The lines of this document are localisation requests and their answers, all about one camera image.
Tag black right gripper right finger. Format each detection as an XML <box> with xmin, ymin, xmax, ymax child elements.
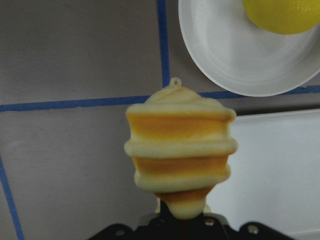
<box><xmin>226</xmin><ymin>221</ymin><xmax>294</xmax><ymax>240</ymax></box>

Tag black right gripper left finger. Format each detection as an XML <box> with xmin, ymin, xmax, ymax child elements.
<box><xmin>88</xmin><ymin>223</ymin><xmax>134</xmax><ymax>240</ymax></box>

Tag toy bread croissant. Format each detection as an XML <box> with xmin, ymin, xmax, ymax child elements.
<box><xmin>124</xmin><ymin>77</ymin><xmax>238</xmax><ymax>220</ymax></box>

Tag white plate with lemon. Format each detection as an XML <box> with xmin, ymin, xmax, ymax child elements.
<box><xmin>178</xmin><ymin>0</ymin><xmax>320</xmax><ymax>97</ymax></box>

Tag cream tray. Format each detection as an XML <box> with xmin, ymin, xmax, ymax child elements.
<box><xmin>207</xmin><ymin>109</ymin><xmax>320</xmax><ymax>240</ymax></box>

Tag yellow lemon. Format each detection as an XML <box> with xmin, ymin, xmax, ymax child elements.
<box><xmin>242</xmin><ymin>0</ymin><xmax>320</xmax><ymax>35</ymax></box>

